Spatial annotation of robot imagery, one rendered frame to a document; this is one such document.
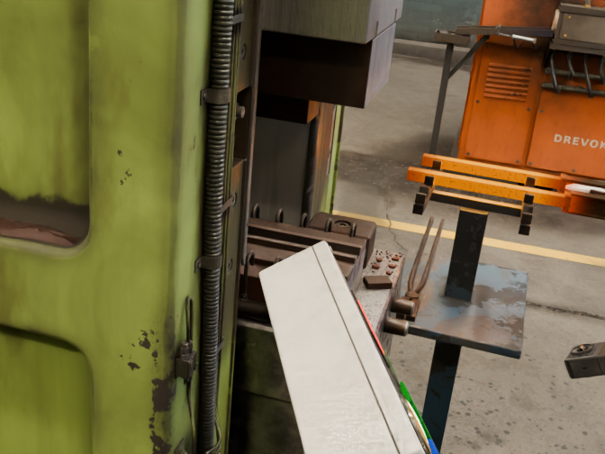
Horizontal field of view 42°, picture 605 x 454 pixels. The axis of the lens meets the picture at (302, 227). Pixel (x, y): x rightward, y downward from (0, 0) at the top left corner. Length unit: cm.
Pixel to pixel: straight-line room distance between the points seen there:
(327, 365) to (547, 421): 219
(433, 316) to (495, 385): 124
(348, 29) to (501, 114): 382
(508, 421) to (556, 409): 21
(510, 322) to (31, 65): 115
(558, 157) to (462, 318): 324
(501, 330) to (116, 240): 100
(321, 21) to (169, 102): 28
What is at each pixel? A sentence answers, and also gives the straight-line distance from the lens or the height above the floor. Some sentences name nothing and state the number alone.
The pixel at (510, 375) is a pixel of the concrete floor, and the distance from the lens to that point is 299.
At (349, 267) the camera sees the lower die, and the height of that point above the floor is 99.
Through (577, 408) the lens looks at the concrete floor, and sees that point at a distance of 292.
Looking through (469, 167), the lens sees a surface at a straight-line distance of 182.
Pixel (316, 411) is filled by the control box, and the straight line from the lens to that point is 62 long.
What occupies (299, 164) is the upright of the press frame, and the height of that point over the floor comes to 105.
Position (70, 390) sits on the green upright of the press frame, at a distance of 113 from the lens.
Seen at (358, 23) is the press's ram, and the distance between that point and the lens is 102.
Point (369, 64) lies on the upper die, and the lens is 108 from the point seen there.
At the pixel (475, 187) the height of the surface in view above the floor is 100.
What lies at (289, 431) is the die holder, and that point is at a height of 71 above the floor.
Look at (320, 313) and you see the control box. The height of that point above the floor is 118.
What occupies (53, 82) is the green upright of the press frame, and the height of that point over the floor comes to 131.
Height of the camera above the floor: 153
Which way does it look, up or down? 23 degrees down
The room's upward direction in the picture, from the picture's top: 6 degrees clockwise
